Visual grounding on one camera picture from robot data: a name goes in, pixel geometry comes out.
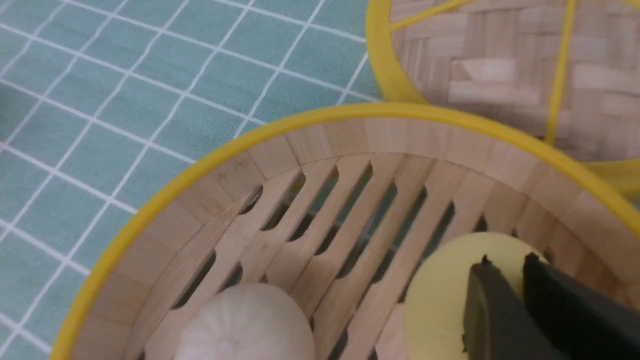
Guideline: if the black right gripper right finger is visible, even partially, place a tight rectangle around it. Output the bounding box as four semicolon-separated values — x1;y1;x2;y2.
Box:
522;253;640;360

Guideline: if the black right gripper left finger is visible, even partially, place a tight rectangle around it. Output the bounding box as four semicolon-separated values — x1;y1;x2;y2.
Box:
462;256;567;360

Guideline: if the yellow bun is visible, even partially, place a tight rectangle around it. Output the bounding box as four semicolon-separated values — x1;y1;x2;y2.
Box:
403;232;541;360

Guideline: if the white bun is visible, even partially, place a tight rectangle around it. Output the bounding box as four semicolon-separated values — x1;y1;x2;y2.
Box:
173;283;316;360

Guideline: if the bamboo steamer tray yellow rim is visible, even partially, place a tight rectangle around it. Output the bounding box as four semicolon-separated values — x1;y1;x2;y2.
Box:
50;103;639;360

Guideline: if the woven bamboo steamer lid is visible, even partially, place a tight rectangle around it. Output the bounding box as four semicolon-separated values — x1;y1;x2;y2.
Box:
365;0;640;201

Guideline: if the green checkered tablecloth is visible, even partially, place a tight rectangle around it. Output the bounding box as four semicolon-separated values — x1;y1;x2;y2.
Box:
0;0;379;360

